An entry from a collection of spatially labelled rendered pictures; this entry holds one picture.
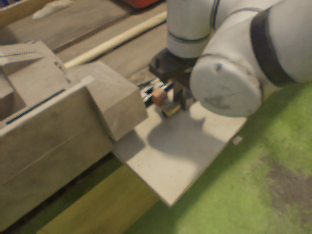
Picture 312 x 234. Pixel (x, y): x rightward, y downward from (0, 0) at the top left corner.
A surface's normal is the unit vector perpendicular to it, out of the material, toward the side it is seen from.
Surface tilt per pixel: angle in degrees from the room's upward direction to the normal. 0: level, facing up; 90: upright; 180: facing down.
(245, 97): 93
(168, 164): 0
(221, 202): 0
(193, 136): 0
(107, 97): 54
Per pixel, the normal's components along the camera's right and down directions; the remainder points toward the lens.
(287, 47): -0.72, 0.33
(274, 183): -0.03, -0.61
